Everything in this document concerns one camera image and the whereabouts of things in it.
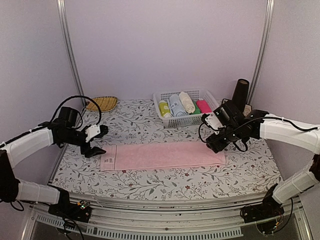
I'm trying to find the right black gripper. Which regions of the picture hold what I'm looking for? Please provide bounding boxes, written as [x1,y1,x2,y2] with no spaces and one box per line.
[207,123,241,153]

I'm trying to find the pink towel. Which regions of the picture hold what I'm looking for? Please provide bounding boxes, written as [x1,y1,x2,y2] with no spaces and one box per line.
[100,141,226,171]

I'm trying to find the white plastic basket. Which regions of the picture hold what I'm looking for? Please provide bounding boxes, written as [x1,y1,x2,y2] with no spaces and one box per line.
[153,88,219,128]

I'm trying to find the cream white towel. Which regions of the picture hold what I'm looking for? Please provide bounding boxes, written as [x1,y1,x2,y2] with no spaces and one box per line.
[178,91,195,114]

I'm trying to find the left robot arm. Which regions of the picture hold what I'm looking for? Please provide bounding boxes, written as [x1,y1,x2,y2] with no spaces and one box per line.
[0,95,109,217]

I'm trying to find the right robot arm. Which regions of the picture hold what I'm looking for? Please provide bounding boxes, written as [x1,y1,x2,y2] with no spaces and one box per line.
[201,100,320,223]

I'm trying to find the magenta rolled towel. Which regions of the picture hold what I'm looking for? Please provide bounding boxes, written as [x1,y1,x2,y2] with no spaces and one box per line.
[196,99,212,114]

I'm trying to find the green rolled towel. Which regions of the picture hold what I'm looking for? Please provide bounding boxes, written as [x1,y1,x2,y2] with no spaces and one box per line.
[190,100,202,115]

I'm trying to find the floral coaster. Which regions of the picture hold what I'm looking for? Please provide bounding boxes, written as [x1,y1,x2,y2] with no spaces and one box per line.
[221,98,253,117]

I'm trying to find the floral tablecloth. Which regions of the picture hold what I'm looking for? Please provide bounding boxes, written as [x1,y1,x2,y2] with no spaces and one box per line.
[50,99,282,201]

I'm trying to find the yellow woven mat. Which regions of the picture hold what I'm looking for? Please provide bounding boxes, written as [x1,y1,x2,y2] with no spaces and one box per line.
[85,96,118,112]

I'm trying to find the dark brown tall cup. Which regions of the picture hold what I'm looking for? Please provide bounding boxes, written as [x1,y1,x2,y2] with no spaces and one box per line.
[231,79,250,112]

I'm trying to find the light blue rolled towel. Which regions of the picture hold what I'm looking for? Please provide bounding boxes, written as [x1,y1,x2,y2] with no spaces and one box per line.
[169,94,187,117]

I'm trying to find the yellow dotted rolled towel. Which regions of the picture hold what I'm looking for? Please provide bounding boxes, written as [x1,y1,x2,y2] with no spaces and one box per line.
[158,100,172,118]

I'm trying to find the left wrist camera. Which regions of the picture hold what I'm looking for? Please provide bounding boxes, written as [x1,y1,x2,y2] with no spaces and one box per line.
[84,124,109,143]

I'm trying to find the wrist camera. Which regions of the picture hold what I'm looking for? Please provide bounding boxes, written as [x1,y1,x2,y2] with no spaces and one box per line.
[201,112,223,131]
[84,124,109,143]

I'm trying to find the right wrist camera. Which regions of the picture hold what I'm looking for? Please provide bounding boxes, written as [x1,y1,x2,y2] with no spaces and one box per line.
[201,112,223,131]

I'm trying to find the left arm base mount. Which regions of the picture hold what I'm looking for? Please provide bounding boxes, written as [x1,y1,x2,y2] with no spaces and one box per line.
[48,200,92,223]

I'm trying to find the aluminium front rail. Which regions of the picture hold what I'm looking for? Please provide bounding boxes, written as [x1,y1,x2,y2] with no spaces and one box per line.
[22,193,312,240]

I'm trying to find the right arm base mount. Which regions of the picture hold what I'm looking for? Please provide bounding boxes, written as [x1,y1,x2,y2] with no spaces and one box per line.
[239,202,285,223]

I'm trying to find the right aluminium frame post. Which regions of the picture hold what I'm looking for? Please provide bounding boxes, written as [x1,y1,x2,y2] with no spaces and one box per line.
[252,0,275,90]

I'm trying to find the aluminium frame post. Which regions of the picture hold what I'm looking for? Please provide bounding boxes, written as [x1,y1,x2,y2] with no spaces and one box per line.
[252,0,275,90]
[56,0,85,96]

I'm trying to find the left aluminium frame post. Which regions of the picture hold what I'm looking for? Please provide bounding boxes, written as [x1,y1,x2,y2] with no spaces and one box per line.
[56,0,85,96]

